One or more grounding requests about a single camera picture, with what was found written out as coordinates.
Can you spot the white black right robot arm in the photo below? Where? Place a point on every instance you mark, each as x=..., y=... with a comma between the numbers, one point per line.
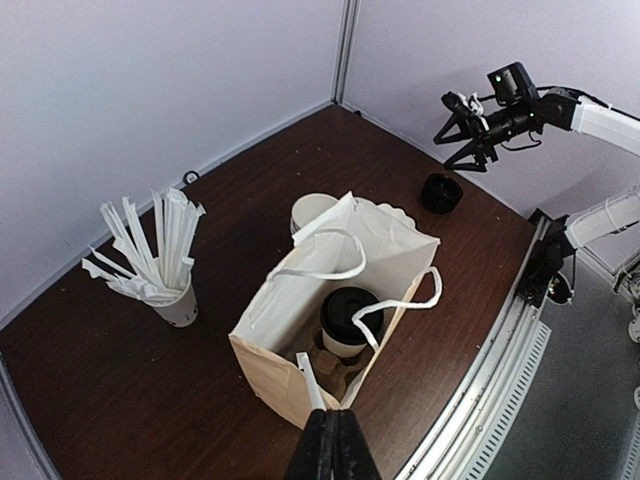
x=557, y=150

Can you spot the stack of white paper cups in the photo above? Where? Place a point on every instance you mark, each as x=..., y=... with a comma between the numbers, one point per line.
x=309, y=207

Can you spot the stack of black cup lids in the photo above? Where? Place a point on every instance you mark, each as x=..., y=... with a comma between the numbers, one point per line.
x=441, y=194

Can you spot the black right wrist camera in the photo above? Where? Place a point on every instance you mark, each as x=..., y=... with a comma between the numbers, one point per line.
x=512, y=84

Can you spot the white paper coffee cup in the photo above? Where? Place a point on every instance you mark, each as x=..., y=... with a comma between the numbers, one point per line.
x=349, y=339

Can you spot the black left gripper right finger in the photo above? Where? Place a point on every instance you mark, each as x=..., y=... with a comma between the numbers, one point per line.
x=352, y=457

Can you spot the cardboard cup carrier tray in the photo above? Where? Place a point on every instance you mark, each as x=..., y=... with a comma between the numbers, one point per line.
x=335, y=374

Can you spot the white scalloped dish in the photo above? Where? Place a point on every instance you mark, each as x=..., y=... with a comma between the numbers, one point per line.
x=398, y=213

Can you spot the black round wall grommet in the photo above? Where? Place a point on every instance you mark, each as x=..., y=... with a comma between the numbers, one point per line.
x=190, y=177

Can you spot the black plastic cup lid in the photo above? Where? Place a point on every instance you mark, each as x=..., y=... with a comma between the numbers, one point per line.
x=343, y=303

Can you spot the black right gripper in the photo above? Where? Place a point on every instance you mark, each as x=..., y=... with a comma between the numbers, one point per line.
x=486, y=132

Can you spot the single white straw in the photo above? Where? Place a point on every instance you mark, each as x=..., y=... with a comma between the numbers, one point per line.
x=316, y=398

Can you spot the aluminium frame post right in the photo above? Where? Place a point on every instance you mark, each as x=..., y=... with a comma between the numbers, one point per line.
x=345, y=43

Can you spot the brown paper takeout bag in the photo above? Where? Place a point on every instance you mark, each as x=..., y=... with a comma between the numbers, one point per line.
x=354, y=243

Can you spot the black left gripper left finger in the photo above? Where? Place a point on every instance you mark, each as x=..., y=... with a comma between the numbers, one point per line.
x=313, y=455

